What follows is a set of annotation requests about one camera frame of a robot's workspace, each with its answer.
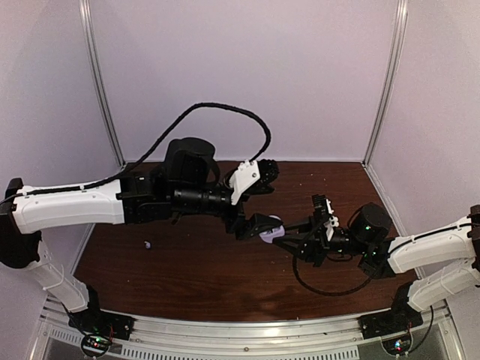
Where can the purple round charging case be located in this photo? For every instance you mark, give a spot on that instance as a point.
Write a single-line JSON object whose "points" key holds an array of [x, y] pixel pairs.
{"points": [[270, 235]]}

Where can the front aluminium rail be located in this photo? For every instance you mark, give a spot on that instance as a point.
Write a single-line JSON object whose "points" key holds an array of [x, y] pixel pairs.
{"points": [[338, 337]]}

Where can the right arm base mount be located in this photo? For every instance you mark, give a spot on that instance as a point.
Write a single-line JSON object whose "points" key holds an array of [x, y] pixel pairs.
{"points": [[388, 322]]}

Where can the left aluminium frame post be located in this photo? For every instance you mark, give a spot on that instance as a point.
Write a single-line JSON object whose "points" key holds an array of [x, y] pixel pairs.
{"points": [[85, 12]]}

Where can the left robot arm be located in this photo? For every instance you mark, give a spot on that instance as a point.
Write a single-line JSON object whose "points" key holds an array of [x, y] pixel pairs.
{"points": [[186, 183]]}

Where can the circuit board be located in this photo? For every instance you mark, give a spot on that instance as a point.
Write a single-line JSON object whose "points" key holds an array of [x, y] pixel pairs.
{"points": [[397, 346], [95, 345]]}

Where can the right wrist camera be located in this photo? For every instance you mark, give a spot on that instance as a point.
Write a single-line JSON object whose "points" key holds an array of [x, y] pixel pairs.
{"points": [[326, 222]]}

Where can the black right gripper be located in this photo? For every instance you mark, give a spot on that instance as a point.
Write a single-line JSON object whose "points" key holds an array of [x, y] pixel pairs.
{"points": [[314, 246]]}

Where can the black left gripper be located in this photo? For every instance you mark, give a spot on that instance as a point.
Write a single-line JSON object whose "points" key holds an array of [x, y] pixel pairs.
{"points": [[234, 223]]}

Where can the aluminium frame post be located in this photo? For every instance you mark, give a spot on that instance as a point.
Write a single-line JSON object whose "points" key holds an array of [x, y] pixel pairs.
{"points": [[394, 59], [85, 12]]}

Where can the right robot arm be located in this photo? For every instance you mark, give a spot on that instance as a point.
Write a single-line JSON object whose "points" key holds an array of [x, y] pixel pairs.
{"points": [[366, 236]]}

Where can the right aluminium frame post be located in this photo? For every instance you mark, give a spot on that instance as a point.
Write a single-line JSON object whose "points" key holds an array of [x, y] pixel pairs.
{"points": [[394, 59]]}

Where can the left circuit board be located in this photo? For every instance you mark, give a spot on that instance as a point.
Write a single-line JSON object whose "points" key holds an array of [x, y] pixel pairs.
{"points": [[95, 345]]}

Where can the right circuit board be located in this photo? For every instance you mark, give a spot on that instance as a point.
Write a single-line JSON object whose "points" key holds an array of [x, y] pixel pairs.
{"points": [[397, 346]]}

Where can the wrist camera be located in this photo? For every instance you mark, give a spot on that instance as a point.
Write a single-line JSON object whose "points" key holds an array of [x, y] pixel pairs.
{"points": [[249, 172], [326, 222]]}

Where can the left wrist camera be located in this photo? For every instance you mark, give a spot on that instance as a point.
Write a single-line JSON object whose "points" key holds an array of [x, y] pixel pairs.
{"points": [[249, 172]]}

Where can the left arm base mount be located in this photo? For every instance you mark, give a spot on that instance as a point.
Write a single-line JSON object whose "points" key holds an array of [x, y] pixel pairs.
{"points": [[104, 323]]}

